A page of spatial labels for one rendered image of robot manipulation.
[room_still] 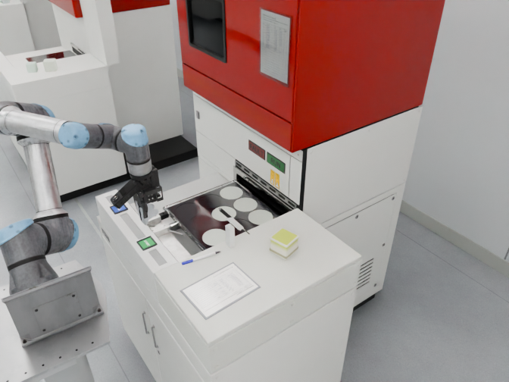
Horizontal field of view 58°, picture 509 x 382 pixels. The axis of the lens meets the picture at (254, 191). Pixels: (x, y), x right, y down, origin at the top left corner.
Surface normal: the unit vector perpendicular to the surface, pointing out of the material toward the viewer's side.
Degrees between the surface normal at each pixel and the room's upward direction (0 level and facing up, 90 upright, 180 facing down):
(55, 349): 0
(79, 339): 0
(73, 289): 90
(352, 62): 90
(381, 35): 90
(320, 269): 0
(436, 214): 90
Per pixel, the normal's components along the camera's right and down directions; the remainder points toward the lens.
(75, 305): 0.54, 0.47
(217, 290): 0.00, -0.83
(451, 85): -0.81, 0.33
